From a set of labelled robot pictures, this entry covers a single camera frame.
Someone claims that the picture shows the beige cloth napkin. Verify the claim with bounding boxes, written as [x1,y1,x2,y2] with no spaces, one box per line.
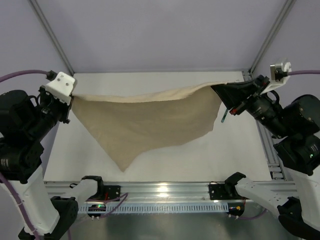
[72,82,222,171]

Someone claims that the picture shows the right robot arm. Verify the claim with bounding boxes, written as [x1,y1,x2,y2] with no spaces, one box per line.
[212,75,320,240]

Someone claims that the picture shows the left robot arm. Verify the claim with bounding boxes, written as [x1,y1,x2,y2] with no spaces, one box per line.
[0,87,104,240]

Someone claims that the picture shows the left controller board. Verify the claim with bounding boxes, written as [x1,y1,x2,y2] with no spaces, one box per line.
[87,203,107,218]

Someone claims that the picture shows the controller board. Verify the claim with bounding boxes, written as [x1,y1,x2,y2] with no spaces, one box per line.
[87,203,107,218]
[227,204,245,217]

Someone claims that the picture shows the right controller board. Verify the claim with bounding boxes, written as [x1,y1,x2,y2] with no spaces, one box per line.
[227,204,245,217]

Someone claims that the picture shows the green handled knife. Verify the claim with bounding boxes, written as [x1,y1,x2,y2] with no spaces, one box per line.
[220,109,229,123]

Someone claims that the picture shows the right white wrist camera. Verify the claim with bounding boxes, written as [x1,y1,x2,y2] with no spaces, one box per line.
[261,57,292,94]

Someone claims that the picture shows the aluminium right side rail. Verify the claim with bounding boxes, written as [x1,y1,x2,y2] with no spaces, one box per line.
[241,69,286,181]

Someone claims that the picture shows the aluminium rail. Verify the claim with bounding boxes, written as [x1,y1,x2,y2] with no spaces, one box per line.
[43,181,298,205]
[241,69,286,181]

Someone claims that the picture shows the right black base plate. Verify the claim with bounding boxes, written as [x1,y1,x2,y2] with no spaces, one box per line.
[208,181,245,201]

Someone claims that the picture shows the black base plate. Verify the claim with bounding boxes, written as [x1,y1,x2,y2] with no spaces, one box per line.
[88,185,121,202]
[208,181,245,201]

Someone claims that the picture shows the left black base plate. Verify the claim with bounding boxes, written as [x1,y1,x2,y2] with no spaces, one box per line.
[88,185,121,202]

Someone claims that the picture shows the left aluminium frame post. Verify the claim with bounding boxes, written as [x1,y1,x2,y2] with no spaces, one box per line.
[27,0,75,76]

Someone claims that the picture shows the aluminium frame post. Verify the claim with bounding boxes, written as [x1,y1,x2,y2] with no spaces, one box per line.
[248,0,296,75]
[27,0,75,76]

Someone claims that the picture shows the right aluminium frame post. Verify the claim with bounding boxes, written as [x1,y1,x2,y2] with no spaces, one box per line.
[248,0,296,75]

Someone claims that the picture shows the aluminium front rail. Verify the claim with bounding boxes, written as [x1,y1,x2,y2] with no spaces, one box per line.
[43,181,298,205]

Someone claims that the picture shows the slotted grey cable duct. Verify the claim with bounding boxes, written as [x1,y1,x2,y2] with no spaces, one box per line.
[78,201,228,214]

